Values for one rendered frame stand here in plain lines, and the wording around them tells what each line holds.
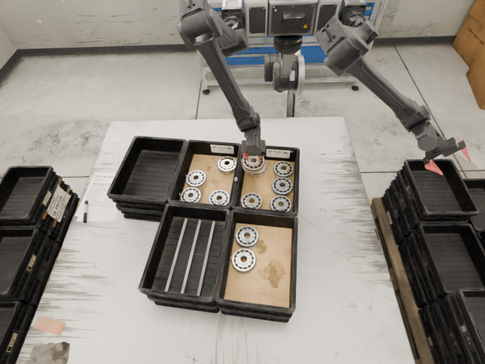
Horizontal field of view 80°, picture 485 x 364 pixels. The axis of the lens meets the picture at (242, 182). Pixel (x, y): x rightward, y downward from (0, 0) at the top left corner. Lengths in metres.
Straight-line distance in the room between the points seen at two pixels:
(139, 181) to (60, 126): 2.09
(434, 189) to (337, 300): 1.08
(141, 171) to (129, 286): 0.59
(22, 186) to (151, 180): 1.10
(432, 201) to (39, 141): 3.44
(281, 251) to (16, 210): 1.72
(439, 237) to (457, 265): 0.18
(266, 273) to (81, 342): 0.83
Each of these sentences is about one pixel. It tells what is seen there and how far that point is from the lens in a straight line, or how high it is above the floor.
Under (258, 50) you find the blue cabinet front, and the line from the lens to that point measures 3.15.
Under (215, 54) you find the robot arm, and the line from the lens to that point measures 0.95.
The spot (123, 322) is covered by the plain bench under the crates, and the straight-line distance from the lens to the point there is 1.49.
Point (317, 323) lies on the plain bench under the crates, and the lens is 1.40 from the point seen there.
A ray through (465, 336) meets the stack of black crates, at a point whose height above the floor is 0.50.
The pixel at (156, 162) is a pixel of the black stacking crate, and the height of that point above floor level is 0.83.
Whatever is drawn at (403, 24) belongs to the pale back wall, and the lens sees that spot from 4.41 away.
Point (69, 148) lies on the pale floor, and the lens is 3.32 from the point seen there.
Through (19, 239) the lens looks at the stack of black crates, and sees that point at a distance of 2.37.
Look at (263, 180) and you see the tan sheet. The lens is 1.51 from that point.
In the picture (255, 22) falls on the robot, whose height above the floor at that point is 1.44.
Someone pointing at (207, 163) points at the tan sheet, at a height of 0.83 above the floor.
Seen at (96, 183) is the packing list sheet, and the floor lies 0.70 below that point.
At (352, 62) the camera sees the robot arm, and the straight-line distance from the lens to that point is 0.99.
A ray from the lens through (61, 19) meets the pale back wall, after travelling 4.52.
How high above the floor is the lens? 2.06
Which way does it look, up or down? 54 degrees down
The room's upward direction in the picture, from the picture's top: 3 degrees counter-clockwise
